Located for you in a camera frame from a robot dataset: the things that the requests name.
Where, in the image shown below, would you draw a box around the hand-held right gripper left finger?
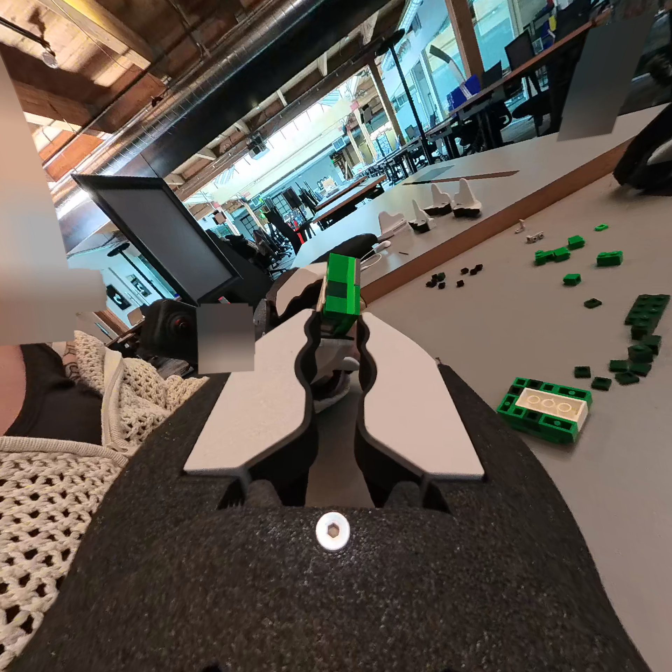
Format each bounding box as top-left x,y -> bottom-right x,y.
183,310 -> 319,481

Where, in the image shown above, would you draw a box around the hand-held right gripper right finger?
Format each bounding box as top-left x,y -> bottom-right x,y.
356,312 -> 485,481

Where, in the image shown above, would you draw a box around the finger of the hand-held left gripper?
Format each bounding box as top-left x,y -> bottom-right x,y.
274,261 -> 329,317
310,338 -> 364,415

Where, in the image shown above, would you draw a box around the green cube lego build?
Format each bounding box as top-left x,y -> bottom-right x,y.
321,253 -> 363,337

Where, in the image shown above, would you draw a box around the scattered small black lego pieces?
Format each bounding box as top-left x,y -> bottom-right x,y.
426,264 -> 484,289

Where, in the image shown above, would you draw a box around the pile of dark green lego pieces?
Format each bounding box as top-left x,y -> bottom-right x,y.
574,294 -> 672,392

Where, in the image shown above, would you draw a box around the black office chair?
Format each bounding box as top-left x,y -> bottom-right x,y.
265,207 -> 305,258

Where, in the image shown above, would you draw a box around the large black framed screen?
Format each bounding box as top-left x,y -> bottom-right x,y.
71,173 -> 247,306

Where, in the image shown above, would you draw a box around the wooden top desk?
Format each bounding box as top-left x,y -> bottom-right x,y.
314,176 -> 388,229

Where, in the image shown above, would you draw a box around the black top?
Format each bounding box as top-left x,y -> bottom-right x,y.
5,344 -> 104,446

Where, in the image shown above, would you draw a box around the black floor lamp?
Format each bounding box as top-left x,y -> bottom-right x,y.
375,29 -> 436,163

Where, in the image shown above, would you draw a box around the spare hand-held gripper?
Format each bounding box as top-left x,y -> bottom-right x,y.
613,110 -> 672,192

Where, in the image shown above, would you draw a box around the green lego frame build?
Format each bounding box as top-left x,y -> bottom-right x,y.
496,377 -> 593,444

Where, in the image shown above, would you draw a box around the silver ventilation duct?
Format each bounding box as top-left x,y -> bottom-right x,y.
79,0 -> 389,153

